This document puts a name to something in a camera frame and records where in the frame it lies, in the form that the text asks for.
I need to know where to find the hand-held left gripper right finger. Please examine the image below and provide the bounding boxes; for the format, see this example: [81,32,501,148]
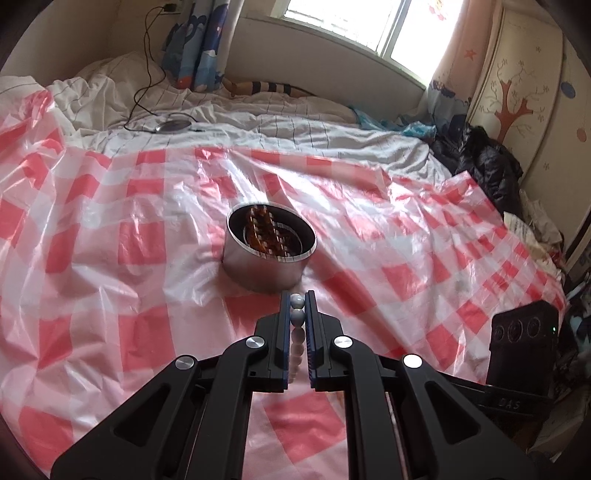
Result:
[305,290,555,480]

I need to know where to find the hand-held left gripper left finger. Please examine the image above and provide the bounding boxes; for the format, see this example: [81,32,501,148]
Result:
[50,292,293,480]

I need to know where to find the white pearl bracelet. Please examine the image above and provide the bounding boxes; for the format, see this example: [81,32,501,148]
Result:
[286,292,308,384]

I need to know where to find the round steel bowl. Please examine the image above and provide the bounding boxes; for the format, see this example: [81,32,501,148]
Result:
[222,203,318,292]

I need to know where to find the amber bead bracelet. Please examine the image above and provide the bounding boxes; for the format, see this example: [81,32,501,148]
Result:
[245,207,289,257]

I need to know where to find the crumpled white paper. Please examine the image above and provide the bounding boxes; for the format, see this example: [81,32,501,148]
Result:
[503,189,566,273]

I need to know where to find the black jacket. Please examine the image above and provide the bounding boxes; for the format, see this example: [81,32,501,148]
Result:
[429,113,525,217]

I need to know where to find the pink checkered plastic sheet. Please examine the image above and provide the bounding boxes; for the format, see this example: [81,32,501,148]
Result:
[0,85,571,480]

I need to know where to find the blue plastic bag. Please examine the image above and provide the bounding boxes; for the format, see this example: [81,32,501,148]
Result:
[351,105,437,139]

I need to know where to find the grey oval device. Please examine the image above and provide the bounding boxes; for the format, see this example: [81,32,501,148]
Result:
[154,117,195,136]

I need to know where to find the wardrobe with tree decoration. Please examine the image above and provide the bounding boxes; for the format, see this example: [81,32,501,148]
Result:
[466,4,591,259]

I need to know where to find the striped pillow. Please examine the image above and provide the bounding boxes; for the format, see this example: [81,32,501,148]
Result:
[222,76,356,123]

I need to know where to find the pink star curtain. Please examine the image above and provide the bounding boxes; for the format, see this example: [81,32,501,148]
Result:
[425,0,504,112]

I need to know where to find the blue cartoon curtain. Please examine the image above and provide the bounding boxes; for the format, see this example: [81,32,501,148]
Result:
[161,0,247,93]

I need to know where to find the window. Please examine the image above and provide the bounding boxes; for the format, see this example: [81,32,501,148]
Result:
[281,0,467,79]

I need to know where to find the black cable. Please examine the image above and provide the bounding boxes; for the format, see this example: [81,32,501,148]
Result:
[124,2,206,134]

